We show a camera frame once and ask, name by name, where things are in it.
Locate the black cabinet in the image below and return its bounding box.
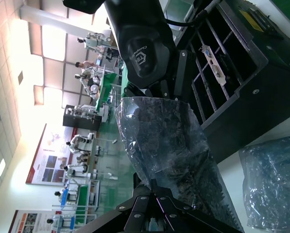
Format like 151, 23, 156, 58
63, 104, 102, 132

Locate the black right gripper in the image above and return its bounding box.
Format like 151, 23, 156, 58
104, 0, 195, 102

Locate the white shelf rack blue top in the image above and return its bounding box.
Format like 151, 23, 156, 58
62, 185, 92, 212

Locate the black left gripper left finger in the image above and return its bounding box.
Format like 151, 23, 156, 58
71, 180, 157, 233

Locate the wall poster with dark photos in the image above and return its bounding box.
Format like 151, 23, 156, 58
25, 123, 75, 185

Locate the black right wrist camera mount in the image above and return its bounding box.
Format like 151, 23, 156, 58
62, 0, 105, 15

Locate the white humanoid robot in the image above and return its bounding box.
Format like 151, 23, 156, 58
47, 217, 61, 231
66, 134, 95, 156
54, 190, 68, 202
60, 159, 89, 179
77, 33, 111, 51
74, 72, 101, 99

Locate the black slotted container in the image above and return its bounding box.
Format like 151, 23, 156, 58
173, 0, 290, 161

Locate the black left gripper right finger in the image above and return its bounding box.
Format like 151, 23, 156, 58
156, 180, 244, 233

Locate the person in light shirt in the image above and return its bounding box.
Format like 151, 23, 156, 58
74, 60, 97, 71

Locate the wall poster with photo row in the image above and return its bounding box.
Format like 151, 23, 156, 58
8, 210, 58, 233

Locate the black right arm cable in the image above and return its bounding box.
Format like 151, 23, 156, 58
165, 0, 221, 27

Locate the green table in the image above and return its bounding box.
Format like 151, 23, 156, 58
95, 72, 122, 117

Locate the grey antistatic bag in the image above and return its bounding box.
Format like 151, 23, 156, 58
239, 133, 290, 230
114, 96, 224, 212

